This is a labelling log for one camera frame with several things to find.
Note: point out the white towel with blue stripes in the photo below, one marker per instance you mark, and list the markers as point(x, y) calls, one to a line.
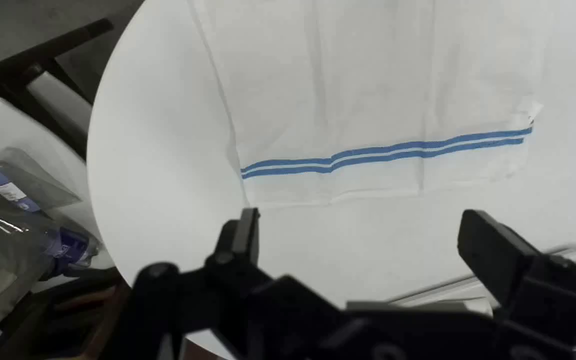
point(341, 99)

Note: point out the clear plastic bag with items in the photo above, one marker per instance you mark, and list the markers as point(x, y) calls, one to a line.
point(35, 239)

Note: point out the black metal frame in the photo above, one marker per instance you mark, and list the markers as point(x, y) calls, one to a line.
point(37, 85)

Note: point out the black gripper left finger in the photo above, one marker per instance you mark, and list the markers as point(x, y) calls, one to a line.
point(239, 248)

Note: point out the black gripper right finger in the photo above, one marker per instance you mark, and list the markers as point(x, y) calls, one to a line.
point(508, 267)

